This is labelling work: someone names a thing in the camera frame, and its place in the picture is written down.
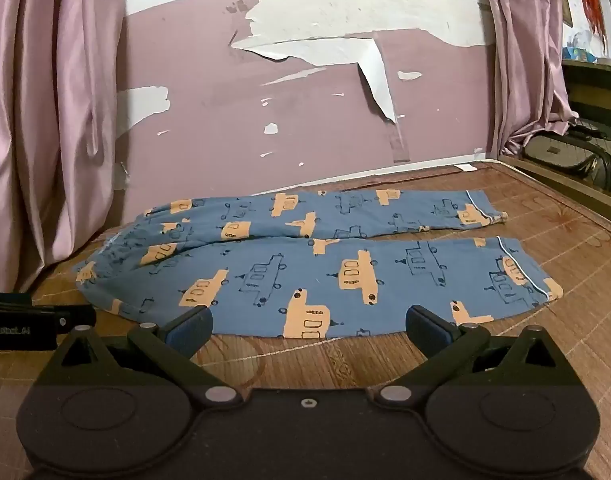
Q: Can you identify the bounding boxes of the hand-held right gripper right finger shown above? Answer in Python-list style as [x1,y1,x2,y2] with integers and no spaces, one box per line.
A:
[377,304,585,407]

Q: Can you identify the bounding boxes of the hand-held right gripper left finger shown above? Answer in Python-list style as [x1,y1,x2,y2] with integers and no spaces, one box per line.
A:
[34,304,242,407]

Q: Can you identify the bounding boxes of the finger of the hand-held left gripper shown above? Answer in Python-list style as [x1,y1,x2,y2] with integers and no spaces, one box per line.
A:
[33,305,98,332]

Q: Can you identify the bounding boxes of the blue car-print pants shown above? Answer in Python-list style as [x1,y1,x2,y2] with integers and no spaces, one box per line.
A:
[76,188,565,339]

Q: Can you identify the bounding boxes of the pink curtain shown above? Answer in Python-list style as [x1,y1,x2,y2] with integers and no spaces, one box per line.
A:
[0,0,131,293]
[485,0,579,157]

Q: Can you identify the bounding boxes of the grey bag on floor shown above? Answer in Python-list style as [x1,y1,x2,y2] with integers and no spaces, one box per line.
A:
[524,127,611,192]

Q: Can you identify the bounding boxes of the dark wooden cabinet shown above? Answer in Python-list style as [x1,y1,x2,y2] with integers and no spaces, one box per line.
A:
[560,57,611,136]

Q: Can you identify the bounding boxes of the wooden bed frame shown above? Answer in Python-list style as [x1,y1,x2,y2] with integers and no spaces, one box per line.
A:
[500,154,611,233]

